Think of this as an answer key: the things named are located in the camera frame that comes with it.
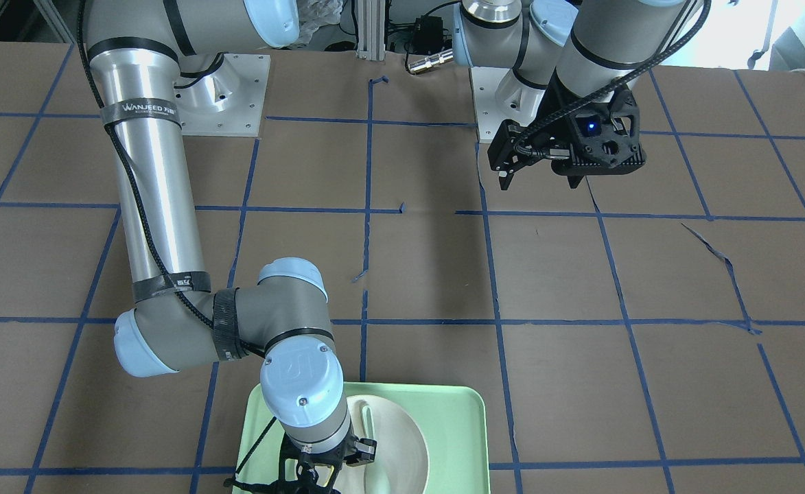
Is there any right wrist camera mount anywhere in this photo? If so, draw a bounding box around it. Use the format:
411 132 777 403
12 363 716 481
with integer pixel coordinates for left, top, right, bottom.
227 446 348 494

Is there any aluminium frame post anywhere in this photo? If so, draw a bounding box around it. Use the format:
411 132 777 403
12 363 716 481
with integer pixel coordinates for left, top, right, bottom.
350 1 389 62

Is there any mint green tray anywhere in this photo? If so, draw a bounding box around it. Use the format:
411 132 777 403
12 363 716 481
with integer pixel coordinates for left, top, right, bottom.
231 381 491 494

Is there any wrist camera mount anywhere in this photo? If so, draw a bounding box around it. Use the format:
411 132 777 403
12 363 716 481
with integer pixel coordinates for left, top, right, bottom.
227 446 348 494
552 86 646 177

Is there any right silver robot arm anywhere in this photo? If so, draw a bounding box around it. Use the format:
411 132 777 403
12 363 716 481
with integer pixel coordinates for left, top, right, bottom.
76 1 377 493

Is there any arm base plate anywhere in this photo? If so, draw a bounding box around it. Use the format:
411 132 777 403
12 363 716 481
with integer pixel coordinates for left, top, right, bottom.
470 67 545 144
174 54 271 138

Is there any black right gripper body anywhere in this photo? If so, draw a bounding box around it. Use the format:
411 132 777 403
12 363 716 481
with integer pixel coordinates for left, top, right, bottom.
285 440 348 484

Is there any silver cylinder connector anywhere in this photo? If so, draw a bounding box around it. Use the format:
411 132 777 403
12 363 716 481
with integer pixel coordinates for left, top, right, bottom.
404 49 454 75

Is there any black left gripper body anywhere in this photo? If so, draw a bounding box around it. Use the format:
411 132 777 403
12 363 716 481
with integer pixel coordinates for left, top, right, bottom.
526 72 581 165

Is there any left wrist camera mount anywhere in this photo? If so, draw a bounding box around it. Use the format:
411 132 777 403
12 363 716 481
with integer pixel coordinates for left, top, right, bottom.
552 86 646 177

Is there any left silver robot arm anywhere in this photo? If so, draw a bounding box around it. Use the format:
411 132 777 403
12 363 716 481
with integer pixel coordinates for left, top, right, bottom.
452 1 703 190

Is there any pale green plastic spoon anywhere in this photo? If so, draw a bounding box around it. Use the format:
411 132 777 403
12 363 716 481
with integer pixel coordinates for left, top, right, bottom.
360 405 379 494

